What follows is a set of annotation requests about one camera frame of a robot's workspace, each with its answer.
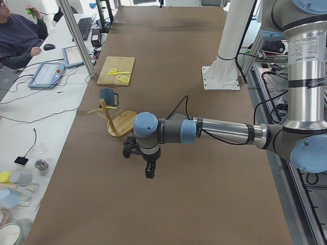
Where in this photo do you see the yellow cup on rack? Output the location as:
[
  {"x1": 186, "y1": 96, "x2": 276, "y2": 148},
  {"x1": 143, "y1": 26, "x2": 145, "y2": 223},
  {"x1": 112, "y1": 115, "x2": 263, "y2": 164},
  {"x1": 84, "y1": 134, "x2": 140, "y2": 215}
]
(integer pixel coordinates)
[{"x1": 0, "y1": 171, "x2": 11, "y2": 183}]

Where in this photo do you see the black computer mouse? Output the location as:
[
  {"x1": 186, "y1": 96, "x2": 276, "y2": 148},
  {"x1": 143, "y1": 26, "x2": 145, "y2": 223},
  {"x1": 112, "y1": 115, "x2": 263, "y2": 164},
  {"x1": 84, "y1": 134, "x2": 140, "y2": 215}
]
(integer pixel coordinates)
[{"x1": 43, "y1": 43, "x2": 56, "y2": 51}]

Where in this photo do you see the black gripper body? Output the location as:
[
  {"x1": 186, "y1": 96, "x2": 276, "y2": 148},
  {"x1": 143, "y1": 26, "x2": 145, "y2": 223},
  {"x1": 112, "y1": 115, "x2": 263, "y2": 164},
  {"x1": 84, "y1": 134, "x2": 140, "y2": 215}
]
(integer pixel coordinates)
[{"x1": 142, "y1": 152, "x2": 161, "y2": 165}]

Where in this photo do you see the wooden mug rack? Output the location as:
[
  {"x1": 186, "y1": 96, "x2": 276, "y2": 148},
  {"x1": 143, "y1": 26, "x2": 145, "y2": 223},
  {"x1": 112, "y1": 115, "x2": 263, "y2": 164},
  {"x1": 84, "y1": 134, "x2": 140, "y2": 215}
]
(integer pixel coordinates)
[{"x1": 87, "y1": 99, "x2": 137, "y2": 138}]

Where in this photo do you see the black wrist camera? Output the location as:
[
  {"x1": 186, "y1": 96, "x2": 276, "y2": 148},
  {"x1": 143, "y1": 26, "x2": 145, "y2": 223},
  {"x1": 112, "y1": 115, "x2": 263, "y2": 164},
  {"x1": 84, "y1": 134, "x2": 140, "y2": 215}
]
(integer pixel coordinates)
[{"x1": 123, "y1": 136, "x2": 140, "y2": 159}]

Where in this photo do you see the white camera pillar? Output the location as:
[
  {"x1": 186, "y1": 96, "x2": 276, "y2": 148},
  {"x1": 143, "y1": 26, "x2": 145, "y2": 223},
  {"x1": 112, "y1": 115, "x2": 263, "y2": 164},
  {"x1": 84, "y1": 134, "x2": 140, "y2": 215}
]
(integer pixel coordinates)
[{"x1": 202, "y1": 0, "x2": 257, "y2": 90}]

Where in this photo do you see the green rimmed bowl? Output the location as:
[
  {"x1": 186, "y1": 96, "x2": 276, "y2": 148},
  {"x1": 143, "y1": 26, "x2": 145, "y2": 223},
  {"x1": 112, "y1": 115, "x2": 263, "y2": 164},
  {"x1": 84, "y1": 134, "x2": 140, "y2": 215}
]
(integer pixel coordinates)
[{"x1": 0, "y1": 223, "x2": 24, "y2": 245}]

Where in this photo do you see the small steel cup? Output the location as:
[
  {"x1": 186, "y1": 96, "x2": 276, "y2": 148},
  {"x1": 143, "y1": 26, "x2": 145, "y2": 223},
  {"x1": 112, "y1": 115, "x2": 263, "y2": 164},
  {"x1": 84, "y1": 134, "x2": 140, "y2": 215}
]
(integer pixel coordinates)
[{"x1": 34, "y1": 159, "x2": 49, "y2": 176}]

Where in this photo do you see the black power adapter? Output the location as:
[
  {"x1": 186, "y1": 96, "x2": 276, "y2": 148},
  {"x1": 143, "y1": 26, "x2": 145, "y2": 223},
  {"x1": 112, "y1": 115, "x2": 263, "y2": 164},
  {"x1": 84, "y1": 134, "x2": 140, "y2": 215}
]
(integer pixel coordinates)
[{"x1": 91, "y1": 29, "x2": 102, "y2": 47}]

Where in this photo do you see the wooden cutting board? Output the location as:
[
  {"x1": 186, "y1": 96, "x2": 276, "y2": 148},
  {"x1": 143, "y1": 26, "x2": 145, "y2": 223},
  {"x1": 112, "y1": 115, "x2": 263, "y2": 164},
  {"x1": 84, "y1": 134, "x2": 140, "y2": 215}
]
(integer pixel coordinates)
[{"x1": 97, "y1": 56, "x2": 135, "y2": 86}]

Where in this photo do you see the light blue cup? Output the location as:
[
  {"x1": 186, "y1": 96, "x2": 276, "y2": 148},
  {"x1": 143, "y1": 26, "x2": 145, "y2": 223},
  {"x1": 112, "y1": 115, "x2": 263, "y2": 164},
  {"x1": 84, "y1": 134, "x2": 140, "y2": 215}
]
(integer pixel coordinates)
[{"x1": 0, "y1": 188, "x2": 20, "y2": 208}]

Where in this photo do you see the aluminium frame post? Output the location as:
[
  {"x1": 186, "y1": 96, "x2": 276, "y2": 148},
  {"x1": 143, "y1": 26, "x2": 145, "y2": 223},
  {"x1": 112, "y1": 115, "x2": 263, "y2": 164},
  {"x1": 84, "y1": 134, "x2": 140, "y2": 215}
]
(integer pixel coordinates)
[{"x1": 58, "y1": 0, "x2": 95, "y2": 78}]

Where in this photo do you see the far teach pendant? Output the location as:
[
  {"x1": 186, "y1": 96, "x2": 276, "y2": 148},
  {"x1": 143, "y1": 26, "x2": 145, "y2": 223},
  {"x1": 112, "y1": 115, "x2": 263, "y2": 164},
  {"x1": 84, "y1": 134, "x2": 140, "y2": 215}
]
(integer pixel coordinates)
[{"x1": 62, "y1": 46, "x2": 83, "y2": 68}]

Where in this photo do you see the small black pad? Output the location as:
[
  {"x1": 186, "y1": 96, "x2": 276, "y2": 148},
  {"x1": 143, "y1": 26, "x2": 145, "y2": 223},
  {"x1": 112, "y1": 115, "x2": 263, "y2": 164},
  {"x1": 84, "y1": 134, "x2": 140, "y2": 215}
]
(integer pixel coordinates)
[{"x1": 14, "y1": 156, "x2": 29, "y2": 166}]

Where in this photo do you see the dark blue mug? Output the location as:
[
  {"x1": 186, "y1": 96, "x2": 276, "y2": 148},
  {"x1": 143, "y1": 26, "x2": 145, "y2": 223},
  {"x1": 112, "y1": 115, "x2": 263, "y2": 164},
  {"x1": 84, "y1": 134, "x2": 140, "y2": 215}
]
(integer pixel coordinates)
[{"x1": 100, "y1": 88, "x2": 119, "y2": 107}]

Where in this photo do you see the teach pendant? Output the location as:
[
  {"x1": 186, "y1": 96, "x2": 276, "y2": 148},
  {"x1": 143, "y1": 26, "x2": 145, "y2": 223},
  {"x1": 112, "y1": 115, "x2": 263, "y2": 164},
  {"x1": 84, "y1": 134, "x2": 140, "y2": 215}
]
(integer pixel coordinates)
[
  {"x1": 28, "y1": 62, "x2": 65, "y2": 89},
  {"x1": 62, "y1": 46, "x2": 83, "y2": 68}
]

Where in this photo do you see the grey cup on rack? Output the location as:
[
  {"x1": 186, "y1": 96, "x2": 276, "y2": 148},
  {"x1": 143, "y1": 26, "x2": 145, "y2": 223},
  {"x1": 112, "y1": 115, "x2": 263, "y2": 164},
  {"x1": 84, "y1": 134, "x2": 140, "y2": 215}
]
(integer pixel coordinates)
[{"x1": 9, "y1": 171, "x2": 33, "y2": 186}]

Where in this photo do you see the black keyboard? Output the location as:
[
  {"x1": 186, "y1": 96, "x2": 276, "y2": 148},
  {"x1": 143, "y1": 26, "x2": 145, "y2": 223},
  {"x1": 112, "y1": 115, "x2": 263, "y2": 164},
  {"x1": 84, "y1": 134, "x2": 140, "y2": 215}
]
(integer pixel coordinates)
[{"x1": 78, "y1": 17, "x2": 92, "y2": 40}]

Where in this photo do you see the seated person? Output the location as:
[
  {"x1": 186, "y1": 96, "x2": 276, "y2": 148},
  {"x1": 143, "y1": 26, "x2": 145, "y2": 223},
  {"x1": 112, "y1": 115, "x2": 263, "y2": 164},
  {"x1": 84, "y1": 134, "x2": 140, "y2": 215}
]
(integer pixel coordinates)
[{"x1": 1, "y1": 1, "x2": 49, "y2": 69}]

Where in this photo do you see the near teach pendant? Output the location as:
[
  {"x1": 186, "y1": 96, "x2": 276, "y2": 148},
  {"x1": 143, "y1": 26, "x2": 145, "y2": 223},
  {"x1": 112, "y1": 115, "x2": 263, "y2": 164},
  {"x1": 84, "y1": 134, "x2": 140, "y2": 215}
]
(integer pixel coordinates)
[{"x1": 28, "y1": 62, "x2": 65, "y2": 89}]

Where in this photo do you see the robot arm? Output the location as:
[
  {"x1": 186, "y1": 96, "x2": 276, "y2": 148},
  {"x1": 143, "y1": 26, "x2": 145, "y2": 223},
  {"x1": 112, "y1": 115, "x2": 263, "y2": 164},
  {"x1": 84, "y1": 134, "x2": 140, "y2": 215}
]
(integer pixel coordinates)
[{"x1": 133, "y1": 1, "x2": 326, "y2": 178}]

